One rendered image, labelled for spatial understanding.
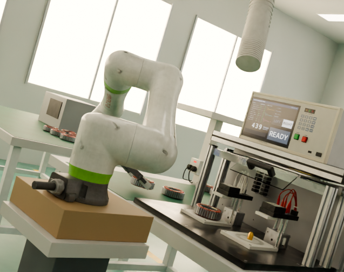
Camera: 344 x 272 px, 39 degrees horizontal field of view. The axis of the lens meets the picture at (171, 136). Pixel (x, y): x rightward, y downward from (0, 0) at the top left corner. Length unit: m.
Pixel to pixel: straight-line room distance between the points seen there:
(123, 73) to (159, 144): 0.42
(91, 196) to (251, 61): 1.93
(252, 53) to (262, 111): 1.10
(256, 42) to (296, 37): 5.86
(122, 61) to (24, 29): 4.53
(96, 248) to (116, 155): 0.26
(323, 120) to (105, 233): 0.90
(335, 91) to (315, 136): 7.82
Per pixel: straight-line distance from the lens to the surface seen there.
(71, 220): 1.28
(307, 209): 1.96
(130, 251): 1.40
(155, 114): 1.49
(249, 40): 3.15
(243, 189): 2.03
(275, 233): 1.87
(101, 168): 1.37
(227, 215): 2.04
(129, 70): 1.70
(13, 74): 6.17
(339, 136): 1.84
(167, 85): 1.63
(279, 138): 1.93
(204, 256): 1.57
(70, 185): 1.35
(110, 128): 1.35
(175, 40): 7.21
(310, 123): 1.86
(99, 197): 1.39
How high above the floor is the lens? 1.13
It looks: 3 degrees down
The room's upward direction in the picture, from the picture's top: 17 degrees clockwise
